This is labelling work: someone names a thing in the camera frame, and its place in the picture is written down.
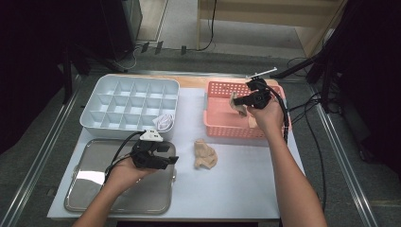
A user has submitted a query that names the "dark curtain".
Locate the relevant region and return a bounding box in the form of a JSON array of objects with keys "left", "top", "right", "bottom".
[
  {"left": 0, "top": 0, "right": 105, "bottom": 155},
  {"left": 327, "top": 0, "right": 401, "bottom": 178}
]

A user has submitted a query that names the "white sock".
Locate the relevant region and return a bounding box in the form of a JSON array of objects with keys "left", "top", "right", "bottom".
[{"left": 152, "top": 113, "right": 176, "bottom": 132}]

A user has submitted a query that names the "white floor cable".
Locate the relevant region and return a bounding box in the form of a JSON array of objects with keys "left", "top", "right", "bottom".
[{"left": 112, "top": 46, "right": 139, "bottom": 71}]

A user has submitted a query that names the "beige sock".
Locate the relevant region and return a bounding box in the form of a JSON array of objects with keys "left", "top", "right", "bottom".
[
  {"left": 228, "top": 91, "right": 250, "bottom": 118},
  {"left": 193, "top": 138, "right": 219, "bottom": 170}
]

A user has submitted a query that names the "hand-held gripper cable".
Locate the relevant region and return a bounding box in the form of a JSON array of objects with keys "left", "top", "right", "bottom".
[
  {"left": 103, "top": 131, "right": 147, "bottom": 184},
  {"left": 263, "top": 83, "right": 290, "bottom": 145}
]

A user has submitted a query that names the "black metal stand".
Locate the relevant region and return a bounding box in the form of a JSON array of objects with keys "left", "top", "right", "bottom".
[
  {"left": 270, "top": 31, "right": 340, "bottom": 114},
  {"left": 60, "top": 44, "right": 122, "bottom": 105}
]

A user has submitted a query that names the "pink perforated plastic basket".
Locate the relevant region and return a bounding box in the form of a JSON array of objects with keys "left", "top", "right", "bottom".
[{"left": 202, "top": 79, "right": 292, "bottom": 141}]

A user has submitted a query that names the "white divided organizer box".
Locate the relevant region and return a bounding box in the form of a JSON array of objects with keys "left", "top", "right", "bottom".
[{"left": 79, "top": 74, "right": 181, "bottom": 142}]

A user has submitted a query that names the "person's right hand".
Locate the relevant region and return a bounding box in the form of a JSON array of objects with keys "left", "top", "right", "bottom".
[{"left": 246, "top": 96, "right": 286, "bottom": 137}]

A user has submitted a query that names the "long black floor cable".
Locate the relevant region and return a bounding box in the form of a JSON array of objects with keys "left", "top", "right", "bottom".
[{"left": 302, "top": 110, "right": 329, "bottom": 227}]

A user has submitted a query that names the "right hand-held gripper cable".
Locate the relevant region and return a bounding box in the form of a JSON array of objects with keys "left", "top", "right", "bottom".
[{"left": 263, "top": 83, "right": 290, "bottom": 145}]

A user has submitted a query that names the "metal floor rail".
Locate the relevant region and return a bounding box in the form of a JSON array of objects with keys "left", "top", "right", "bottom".
[
  {"left": 0, "top": 75, "right": 83, "bottom": 227},
  {"left": 306, "top": 84, "right": 379, "bottom": 227}
]

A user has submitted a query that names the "metal tray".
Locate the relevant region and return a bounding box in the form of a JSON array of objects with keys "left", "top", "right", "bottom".
[{"left": 63, "top": 139, "right": 177, "bottom": 216}]

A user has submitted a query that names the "person's left hand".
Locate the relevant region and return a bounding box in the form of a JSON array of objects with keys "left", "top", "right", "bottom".
[{"left": 104, "top": 156, "right": 159, "bottom": 195}]

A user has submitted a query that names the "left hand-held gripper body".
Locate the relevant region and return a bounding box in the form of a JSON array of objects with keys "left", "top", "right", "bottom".
[{"left": 130, "top": 129, "right": 166, "bottom": 170}]

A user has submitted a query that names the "black cable bundle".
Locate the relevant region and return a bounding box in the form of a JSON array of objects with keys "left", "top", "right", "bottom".
[{"left": 287, "top": 56, "right": 330, "bottom": 126}]

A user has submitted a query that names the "thin black hanging cable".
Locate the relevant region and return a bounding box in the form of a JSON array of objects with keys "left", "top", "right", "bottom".
[{"left": 196, "top": 0, "right": 218, "bottom": 52}]

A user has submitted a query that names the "left hand-held gripper cable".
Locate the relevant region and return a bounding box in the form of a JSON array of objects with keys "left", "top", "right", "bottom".
[{"left": 103, "top": 131, "right": 147, "bottom": 184}]

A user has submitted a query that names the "black cabinet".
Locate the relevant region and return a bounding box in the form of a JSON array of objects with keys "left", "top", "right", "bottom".
[{"left": 94, "top": 0, "right": 144, "bottom": 62}]

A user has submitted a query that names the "light wooden frame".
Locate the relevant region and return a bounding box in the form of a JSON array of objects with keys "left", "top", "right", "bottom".
[{"left": 197, "top": 0, "right": 349, "bottom": 59}]

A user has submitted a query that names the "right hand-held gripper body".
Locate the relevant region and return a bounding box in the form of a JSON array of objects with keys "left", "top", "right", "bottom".
[{"left": 245, "top": 66, "right": 279, "bottom": 110}]

